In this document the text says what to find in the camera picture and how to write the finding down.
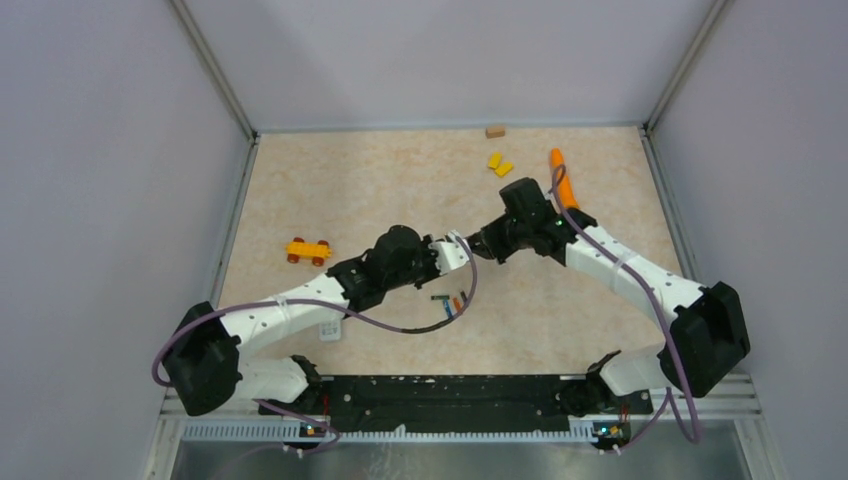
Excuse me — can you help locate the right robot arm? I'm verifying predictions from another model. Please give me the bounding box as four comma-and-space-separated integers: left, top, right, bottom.
467, 178, 751, 417

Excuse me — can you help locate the white remote control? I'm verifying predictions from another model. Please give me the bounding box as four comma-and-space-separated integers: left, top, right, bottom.
319, 319, 343, 342

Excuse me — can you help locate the tan wooden block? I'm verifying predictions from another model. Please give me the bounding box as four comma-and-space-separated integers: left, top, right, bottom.
484, 125, 506, 139

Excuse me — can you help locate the orange toy carrot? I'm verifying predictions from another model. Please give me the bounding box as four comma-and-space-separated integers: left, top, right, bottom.
548, 148, 580, 209

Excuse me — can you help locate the yellow block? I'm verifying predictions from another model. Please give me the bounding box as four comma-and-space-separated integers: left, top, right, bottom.
487, 152, 502, 170
494, 161, 514, 178

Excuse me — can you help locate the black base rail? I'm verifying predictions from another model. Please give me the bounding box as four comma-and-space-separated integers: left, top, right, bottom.
311, 374, 598, 435

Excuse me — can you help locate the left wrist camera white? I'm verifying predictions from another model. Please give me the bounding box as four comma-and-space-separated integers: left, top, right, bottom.
428, 230, 471, 276

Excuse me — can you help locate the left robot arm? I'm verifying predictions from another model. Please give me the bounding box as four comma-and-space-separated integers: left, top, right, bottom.
154, 225, 469, 416

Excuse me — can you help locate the yellow block right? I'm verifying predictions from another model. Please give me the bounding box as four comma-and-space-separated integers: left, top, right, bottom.
494, 161, 514, 178

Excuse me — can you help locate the yellow block left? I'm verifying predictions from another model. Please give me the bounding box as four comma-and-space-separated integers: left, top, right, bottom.
487, 152, 502, 170

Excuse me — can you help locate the yellow toy car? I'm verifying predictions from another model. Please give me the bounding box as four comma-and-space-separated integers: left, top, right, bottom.
285, 237, 333, 267

